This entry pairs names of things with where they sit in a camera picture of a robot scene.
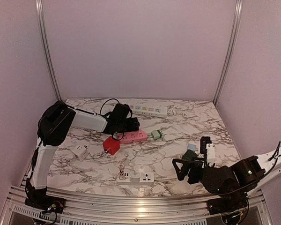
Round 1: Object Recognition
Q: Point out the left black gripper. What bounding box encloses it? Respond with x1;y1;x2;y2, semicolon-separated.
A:
117;118;140;134

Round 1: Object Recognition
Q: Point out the dark green charger plug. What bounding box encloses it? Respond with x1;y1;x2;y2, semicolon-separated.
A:
182;150;198;162

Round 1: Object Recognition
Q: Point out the pink triangular power socket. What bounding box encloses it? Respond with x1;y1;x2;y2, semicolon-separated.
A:
120;129;148;143

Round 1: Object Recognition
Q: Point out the green plug adapter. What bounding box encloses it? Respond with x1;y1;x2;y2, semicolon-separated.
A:
151;130;164;140

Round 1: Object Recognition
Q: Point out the white charger plug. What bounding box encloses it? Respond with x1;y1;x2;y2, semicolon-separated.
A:
129;172;141;183

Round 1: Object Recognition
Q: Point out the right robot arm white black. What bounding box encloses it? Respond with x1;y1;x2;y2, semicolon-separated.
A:
172;136;281;215

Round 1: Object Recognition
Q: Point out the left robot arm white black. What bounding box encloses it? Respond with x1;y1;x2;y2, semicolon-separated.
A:
25;101;140;209

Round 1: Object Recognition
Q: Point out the light blue charger plug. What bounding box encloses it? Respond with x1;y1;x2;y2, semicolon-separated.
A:
187;143;196;152

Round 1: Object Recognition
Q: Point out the long white colourful power strip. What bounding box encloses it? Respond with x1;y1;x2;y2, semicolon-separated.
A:
130;104;168;117

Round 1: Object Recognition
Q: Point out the red cube socket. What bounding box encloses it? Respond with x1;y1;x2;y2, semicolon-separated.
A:
103;136;120;155

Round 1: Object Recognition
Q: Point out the white cube socket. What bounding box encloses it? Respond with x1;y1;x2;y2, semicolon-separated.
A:
71;145;89;161

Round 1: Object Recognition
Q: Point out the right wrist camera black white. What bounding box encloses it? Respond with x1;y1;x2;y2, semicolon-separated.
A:
200;136;215;165

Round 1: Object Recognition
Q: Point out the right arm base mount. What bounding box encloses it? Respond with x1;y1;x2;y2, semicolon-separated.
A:
207;198;249;225

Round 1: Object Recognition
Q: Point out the aluminium front rail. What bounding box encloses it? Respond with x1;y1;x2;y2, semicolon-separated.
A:
0;186;273;225

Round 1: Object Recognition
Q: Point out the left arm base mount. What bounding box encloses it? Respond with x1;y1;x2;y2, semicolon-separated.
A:
25;195;66;224

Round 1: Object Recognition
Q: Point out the left aluminium frame post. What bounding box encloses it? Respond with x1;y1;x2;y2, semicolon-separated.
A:
35;0;61;100

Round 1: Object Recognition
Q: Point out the aluminium frame post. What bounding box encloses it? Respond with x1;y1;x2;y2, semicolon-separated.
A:
35;0;61;100
213;0;243;106

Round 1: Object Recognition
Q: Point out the right aluminium frame post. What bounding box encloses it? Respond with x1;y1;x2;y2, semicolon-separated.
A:
213;0;243;106

